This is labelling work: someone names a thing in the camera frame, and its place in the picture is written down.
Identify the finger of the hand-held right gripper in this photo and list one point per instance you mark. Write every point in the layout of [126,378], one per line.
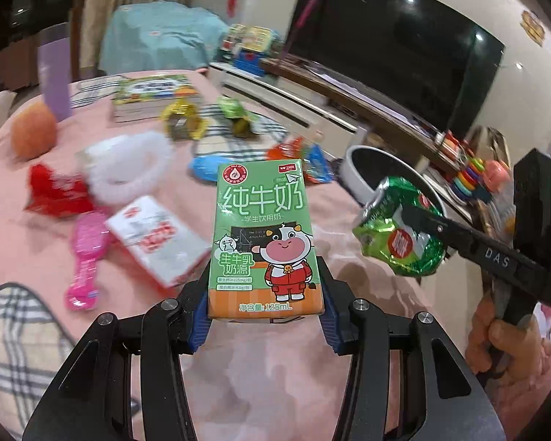
[459,239]

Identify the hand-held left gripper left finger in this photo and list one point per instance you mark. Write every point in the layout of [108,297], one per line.
[199,326]

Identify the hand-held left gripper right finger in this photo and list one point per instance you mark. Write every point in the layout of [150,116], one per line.
[333,330]

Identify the green snack bag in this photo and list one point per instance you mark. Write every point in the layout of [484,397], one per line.
[385,243]

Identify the green milk carton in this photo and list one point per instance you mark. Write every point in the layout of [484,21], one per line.
[261,239]

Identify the white round bin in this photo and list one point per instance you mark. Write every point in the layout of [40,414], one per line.
[372,165]

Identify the pink hairbrush package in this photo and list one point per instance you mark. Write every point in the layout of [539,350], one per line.
[85,262]

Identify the blue hairbrush package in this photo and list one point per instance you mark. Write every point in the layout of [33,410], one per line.
[204,170]

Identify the orange blue snack wrapper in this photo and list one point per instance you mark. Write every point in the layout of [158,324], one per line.
[303,161]

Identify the red wrapper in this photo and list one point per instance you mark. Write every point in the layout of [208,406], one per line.
[55,193]

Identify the person's right hand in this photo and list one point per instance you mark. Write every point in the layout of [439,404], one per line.
[500,349]

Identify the rainbow stacking rings toy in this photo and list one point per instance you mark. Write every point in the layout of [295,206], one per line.
[468,179]

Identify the red toy phone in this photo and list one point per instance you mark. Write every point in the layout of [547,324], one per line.
[452,144]

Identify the white tissue pack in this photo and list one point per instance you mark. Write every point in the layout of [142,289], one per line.
[156,239]

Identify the yellow wrapper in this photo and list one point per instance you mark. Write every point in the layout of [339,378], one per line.
[183,119]

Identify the large black television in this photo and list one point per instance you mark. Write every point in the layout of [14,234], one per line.
[395,41]

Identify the white television cabinet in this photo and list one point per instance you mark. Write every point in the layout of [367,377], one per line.
[303,96]

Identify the green wrapper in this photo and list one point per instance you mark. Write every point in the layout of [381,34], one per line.
[232,108]

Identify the green picture book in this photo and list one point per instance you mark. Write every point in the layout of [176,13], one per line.
[156,92]

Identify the orange peach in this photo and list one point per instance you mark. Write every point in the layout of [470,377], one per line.
[33,133]

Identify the pink thin stick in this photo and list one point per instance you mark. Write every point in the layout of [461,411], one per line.
[311,4]

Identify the toy cash register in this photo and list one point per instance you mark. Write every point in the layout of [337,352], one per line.
[252,50]

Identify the purple cup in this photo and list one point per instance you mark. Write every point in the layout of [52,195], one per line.
[55,78]

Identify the teal cloth cover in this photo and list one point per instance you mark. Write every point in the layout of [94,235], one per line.
[160,36]

